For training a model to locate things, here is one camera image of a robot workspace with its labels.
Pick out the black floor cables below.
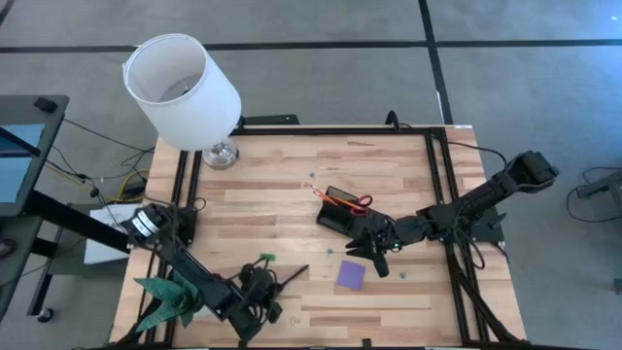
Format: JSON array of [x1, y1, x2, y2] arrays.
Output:
[[46, 116, 156, 205]]

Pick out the purple sticky note pad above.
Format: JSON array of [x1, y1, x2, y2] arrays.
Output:
[[335, 260, 367, 292]]

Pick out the black mesh desk organizer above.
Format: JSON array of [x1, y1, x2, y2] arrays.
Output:
[[315, 185, 385, 244]]

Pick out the green plant in white pot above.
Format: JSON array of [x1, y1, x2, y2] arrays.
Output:
[[134, 269, 215, 333]]

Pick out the small black desk object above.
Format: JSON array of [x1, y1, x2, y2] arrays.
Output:
[[32, 96, 58, 114]]

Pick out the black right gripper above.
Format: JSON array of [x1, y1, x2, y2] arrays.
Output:
[[345, 212, 405, 280]]

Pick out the black pen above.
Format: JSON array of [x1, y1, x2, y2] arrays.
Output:
[[281, 263, 310, 289]]

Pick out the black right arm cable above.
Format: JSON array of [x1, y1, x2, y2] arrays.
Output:
[[386, 110, 509, 164]]

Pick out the monitor with blue screen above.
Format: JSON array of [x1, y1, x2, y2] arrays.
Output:
[[0, 123, 48, 218]]

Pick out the white shade table lamp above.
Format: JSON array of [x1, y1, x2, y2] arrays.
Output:
[[121, 32, 243, 171]]

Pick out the grey side desk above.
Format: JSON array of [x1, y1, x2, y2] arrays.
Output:
[[0, 94, 70, 322]]

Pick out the white box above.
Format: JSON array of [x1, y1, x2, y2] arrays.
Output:
[[83, 202, 142, 266]]

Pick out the orange pencil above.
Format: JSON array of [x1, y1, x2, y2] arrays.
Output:
[[329, 193, 364, 212], [309, 184, 341, 208]]

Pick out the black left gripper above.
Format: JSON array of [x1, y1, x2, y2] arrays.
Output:
[[238, 262, 292, 325]]

